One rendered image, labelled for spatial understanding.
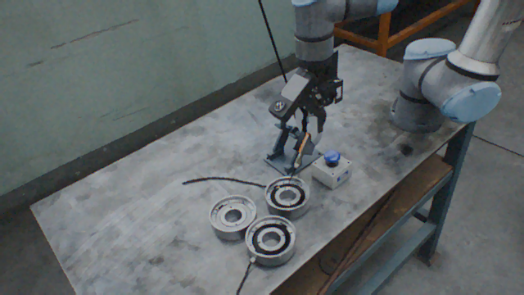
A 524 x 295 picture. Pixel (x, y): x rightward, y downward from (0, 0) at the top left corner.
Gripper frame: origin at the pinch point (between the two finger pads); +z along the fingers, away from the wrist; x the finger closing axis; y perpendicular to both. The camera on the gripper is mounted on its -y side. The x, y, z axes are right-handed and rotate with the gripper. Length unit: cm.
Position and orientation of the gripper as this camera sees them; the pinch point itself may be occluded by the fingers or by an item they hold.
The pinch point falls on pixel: (308, 138)
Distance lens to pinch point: 88.4
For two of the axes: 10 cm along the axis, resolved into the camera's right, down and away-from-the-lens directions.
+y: 7.7, -4.5, 4.4
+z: 0.8, 7.7, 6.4
